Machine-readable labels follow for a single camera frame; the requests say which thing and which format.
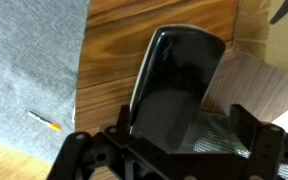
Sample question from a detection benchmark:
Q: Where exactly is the clear glass cup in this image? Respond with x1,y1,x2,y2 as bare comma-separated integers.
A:
178,111,252,160

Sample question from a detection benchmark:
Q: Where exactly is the oval wooden table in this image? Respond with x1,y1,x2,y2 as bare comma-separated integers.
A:
73,0,288,180

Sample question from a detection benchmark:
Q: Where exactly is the orange and white marker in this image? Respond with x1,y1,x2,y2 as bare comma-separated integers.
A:
27,110,63,132

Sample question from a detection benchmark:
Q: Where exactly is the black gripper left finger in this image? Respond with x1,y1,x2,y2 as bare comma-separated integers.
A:
46,104,132,180

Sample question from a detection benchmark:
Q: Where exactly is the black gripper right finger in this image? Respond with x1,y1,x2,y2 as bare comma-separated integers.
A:
229,103,288,180

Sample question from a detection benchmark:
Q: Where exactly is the brown cardboard box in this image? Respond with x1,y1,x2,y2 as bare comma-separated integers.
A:
233,0,288,80

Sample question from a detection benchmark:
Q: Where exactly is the grey bed blanket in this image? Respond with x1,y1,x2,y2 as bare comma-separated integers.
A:
0,0,92,165

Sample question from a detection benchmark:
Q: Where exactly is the black and grey object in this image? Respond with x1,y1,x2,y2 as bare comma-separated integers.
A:
128,23,227,155

